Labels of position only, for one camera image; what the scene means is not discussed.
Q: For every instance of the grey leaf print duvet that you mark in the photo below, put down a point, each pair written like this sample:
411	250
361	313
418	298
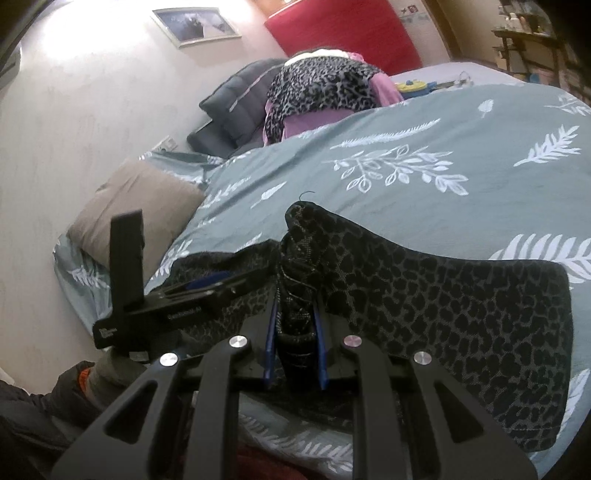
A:
392	124

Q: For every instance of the wooden desk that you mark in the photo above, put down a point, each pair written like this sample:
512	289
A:
526	39

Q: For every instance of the wooden bookshelf with books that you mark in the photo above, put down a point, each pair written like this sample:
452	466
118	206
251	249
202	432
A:
575	74

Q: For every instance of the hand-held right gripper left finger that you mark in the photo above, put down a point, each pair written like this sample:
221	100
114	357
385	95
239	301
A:
272	334

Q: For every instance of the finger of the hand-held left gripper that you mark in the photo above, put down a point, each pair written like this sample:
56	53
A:
203	280

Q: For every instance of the red cloth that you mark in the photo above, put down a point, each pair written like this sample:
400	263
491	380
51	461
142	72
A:
263	464

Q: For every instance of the leopard print blanket pile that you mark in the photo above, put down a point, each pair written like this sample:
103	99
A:
383	90

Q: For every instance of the black leopard print pants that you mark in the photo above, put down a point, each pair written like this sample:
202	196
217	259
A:
438	304

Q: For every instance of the person's left forearm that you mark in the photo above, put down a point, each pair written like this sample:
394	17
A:
55	406

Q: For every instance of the beige pillow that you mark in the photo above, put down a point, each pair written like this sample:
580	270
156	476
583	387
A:
138	207

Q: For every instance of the framed picture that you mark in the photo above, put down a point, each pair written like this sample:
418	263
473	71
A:
194	25

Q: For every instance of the grey padded headboard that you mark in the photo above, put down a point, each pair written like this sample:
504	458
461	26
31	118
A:
235	101

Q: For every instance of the wall socket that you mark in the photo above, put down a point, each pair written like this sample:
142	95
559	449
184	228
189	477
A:
165	144

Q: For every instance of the white cloth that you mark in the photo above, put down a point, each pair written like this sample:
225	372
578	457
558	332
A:
316	55

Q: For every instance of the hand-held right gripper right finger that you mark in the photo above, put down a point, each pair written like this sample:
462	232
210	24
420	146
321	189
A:
321	344

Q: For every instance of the small wooden desk shelf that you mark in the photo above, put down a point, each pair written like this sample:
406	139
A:
521	16

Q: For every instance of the grey leopard print blanket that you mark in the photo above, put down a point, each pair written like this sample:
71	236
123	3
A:
323	87

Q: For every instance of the lilac bed sheet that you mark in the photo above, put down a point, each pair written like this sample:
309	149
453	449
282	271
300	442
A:
485	74

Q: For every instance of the red mattress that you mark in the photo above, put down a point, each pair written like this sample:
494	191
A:
346	32

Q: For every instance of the yellow and blue toy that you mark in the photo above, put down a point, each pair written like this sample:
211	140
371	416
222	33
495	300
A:
415	87

